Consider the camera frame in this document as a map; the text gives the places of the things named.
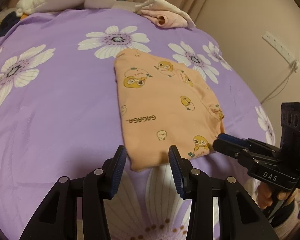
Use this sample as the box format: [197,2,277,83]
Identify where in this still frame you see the orange duck print garment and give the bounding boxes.
[115,49,224,171]

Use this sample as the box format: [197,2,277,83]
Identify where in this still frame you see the pink folded clothes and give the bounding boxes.
[134,0,196,29]

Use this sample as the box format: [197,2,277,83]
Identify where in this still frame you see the right hand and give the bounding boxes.
[257,181,293,210]

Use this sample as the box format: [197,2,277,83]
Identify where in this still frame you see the purple floral bed sheet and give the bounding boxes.
[0,9,275,239]

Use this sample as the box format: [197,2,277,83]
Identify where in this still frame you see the white power strip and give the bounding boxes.
[263,31,300,72]

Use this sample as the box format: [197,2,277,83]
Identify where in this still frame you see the dark navy cloth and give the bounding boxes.
[0,11,21,37]

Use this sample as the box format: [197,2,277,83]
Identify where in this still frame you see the black camera box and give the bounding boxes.
[280,102,300,178]

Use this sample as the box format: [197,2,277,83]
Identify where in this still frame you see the white power cord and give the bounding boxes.
[261,64,298,105]

